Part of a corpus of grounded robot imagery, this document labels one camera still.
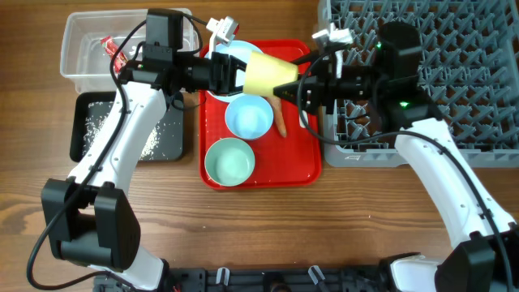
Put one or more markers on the light blue bowl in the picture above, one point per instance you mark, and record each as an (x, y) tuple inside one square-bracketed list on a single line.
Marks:
[(249, 117)]

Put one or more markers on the light blue plate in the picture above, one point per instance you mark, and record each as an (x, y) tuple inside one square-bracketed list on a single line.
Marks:
[(241, 50)]

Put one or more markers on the orange carrot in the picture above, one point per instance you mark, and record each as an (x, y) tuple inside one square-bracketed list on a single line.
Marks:
[(275, 103)]

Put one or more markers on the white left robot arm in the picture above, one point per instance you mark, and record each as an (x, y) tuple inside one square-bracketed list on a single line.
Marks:
[(89, 220)]

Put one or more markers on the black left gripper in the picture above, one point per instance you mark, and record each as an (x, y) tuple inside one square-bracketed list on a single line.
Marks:
[(220, 79)]

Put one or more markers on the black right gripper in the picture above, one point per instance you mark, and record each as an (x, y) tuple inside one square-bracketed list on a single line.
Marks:
[(321, 88)]

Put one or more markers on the mint green bowl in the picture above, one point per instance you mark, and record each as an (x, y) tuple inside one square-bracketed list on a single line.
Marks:
[(229, 162)]

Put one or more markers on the red snack wrapper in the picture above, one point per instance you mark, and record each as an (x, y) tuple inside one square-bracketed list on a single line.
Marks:
[(111, 48)]

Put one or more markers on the grey dishwasher rack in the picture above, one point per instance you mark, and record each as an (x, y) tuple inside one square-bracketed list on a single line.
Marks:
[(469, 65)]

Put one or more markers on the white rice pile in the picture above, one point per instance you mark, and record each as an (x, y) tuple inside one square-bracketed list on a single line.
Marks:
[(97, 113)]

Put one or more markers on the yellow plastic cup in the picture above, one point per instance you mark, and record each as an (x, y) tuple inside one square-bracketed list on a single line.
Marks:
[(264, 72)]

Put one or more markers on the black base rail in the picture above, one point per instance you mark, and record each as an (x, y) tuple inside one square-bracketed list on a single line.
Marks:
[(348, 279)]

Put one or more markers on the red plastic tray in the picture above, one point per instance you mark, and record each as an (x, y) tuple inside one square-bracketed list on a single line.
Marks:
[(292, 161)]

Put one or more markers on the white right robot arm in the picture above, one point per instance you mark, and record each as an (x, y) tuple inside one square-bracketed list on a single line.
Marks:
[(483, 236)]

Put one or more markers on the clear plastic bin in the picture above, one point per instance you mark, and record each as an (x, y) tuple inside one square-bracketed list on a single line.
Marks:
[(84, 61)]

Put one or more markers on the black square bin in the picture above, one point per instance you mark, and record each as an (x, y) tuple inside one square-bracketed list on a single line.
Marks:
[(169, 129)]

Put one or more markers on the white plastic spoon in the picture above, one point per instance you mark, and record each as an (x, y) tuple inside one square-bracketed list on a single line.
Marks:
[(303, 119)]

